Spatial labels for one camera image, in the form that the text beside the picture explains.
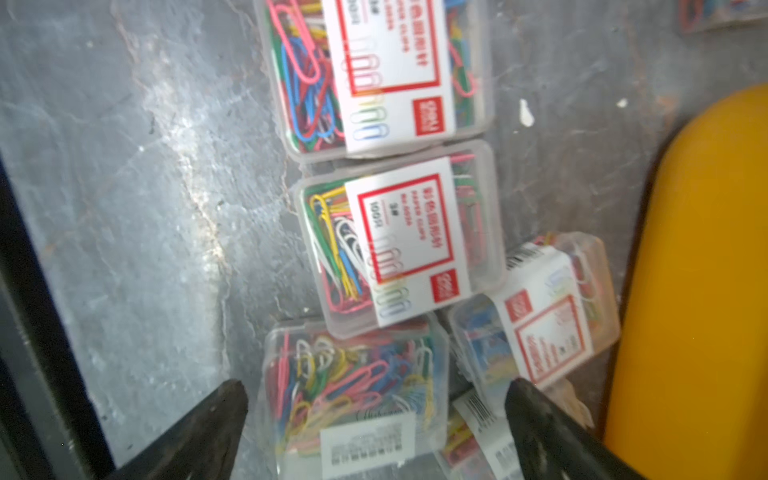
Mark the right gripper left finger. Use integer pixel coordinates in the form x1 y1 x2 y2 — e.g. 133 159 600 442
108 379 248 480

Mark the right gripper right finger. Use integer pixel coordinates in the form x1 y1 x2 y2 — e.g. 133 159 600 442
505 378 642 480

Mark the paper clip box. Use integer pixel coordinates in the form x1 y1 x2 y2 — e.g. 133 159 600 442
447 232 621 416
295 140 505 339
255 0 495 164
435 389 523 479
262 313 449 479

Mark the yellow plastic tray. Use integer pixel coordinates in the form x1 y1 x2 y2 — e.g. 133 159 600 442
604 84 767 479

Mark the paper clip box table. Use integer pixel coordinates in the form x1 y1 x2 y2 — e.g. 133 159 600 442
678 0 767 34

